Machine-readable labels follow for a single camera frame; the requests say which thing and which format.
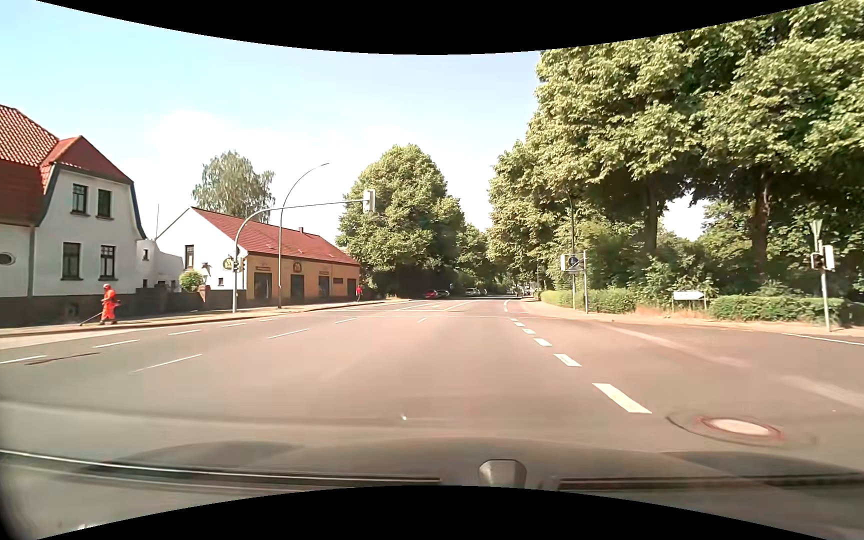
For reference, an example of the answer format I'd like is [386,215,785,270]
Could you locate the large round tree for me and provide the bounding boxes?
[335,144,490,297]

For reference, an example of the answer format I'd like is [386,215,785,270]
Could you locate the grey asphalt road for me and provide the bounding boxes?
[0,297,864,460]

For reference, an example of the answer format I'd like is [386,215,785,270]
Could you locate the blue road sign on posts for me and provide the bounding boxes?
[559,250,590,315]

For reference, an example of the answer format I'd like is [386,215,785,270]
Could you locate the low building with red roof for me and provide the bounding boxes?
[154,207,363,307]

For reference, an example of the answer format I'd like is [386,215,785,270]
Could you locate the car's own bonnet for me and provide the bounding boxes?
[0,437,864,538]

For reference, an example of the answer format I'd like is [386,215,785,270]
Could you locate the tall birch tree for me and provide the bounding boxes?
[192,150,276,223]

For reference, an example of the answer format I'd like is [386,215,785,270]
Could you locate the road markings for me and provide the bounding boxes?
[0,298,864,415]

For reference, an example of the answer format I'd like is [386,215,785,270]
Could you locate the paved pavement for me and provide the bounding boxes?
[519,298,864,342]
[0,298,403,342]

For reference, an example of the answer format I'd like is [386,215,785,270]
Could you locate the row of tall trees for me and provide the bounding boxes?
[486,0,864,301]

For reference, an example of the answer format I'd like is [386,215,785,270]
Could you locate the trimmed green hedge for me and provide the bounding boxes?
[540,288,864,327]

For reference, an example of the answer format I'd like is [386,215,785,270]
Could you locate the white house with red roof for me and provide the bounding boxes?
[0,88,184,301]

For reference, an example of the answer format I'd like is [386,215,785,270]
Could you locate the curved lamp post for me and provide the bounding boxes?
[276,162,331,309]

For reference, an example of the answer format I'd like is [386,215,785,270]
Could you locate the dark low wall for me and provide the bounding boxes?
[0,288,238,331]

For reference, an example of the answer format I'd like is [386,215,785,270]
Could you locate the traffic light on straight post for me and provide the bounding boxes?
[809,219,837,333]

